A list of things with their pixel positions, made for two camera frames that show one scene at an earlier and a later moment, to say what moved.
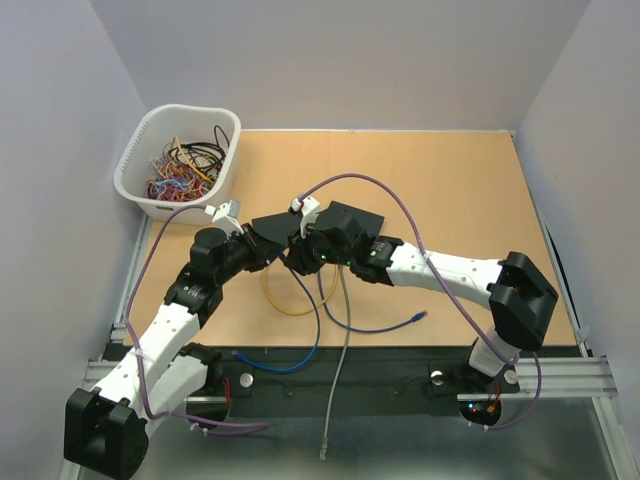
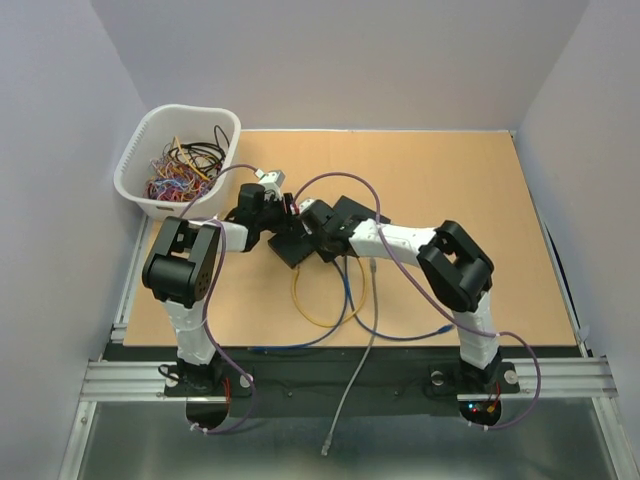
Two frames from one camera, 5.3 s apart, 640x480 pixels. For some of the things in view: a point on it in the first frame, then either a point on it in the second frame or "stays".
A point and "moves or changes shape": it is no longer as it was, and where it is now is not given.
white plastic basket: (180, 155) stays
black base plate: (353, 379) stays
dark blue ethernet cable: (312, 352) to (321, 337)
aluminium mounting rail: (569, 380) stays
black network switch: (277, 227) moves or changes shape
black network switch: (336, 212) stays
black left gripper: (263, 251) to (287, 220)
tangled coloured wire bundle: (186, 171) stays
